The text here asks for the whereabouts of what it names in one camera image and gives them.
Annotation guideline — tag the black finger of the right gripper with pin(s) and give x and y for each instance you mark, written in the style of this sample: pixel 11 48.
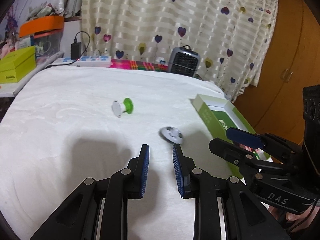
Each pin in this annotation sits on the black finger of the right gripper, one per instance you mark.
pixel 227 151

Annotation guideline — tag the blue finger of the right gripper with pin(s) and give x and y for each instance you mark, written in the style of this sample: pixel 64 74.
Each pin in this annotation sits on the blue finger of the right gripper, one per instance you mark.
pixel 244 138

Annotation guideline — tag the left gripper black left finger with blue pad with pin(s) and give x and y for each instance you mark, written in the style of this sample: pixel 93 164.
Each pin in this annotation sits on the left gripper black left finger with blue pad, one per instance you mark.
pixel 97 209

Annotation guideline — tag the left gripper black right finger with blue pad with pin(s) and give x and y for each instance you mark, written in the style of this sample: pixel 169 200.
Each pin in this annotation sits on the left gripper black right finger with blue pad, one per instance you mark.
pixel 245 217

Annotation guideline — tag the panda round tape measure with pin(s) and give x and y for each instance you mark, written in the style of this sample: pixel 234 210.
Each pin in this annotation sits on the panda round tape measure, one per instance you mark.
pixel 171 134

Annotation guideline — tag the green white thread spool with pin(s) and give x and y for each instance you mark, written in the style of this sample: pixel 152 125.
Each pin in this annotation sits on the green white thread spool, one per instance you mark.
pixel 118 108

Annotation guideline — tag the person's right hand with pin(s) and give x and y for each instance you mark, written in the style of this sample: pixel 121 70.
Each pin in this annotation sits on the person's right hand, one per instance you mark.
pixel 303 221

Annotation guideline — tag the brown wooden wardrobe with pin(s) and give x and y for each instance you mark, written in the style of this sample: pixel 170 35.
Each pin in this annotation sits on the brown wooden wardrobe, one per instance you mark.
pixel 275 105

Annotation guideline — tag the green shallow cardboard box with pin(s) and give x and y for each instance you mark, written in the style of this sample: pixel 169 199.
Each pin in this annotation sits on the green shallow cardboard box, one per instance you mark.
pixel 218 115

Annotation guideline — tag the white towel table cover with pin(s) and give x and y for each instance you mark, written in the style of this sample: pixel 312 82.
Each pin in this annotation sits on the white towel table cover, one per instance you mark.
pixel 60 130

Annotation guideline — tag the grey portable space heater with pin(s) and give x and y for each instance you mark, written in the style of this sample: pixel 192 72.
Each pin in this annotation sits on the grey portable space heater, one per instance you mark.
pixel 184 61

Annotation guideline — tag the heart patterned beige curtain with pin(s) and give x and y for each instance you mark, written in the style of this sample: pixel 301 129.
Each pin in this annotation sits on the heart patterned beige curtain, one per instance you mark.
pixel 231 36

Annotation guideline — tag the colourful striped cloth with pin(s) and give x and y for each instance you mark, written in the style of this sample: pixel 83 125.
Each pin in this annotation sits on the colourful striped cloth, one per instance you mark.
pixel 137 65

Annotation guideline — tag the white blue power strip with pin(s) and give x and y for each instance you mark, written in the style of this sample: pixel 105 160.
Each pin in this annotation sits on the white blue power strip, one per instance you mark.
pixel 84 61

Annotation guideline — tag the lime green cardboard box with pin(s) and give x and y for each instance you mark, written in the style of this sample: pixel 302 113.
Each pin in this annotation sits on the lime green cardboard box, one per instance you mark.
pixel 17 64

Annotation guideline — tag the black power adapter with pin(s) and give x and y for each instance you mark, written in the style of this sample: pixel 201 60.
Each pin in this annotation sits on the black power adapter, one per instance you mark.
pixel 76 49

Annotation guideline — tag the orange lidded storage bin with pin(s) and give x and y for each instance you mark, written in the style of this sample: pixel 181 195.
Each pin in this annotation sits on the orange lidded storage bin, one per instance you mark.
pixel 44 34

